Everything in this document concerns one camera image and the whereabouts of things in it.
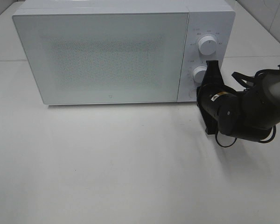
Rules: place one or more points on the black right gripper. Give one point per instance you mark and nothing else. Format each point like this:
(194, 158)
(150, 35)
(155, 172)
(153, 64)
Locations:
(216, 101)

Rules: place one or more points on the round door release button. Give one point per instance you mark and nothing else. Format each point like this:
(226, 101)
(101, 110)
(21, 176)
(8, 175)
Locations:
(192, 95)

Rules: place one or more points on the white timer knob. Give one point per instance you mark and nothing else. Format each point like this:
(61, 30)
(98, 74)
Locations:
(198, 73)

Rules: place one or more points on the white microwave door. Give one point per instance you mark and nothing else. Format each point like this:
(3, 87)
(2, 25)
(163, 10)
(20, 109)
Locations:
(106, 58)

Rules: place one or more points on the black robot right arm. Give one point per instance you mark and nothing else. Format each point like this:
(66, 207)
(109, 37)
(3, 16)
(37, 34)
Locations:
(251, 114)

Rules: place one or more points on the white upper power knob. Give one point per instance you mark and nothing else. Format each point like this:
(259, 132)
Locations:
(207, 44)

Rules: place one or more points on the white microwave oven body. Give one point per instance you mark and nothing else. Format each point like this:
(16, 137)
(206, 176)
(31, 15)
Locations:
(214, 17)

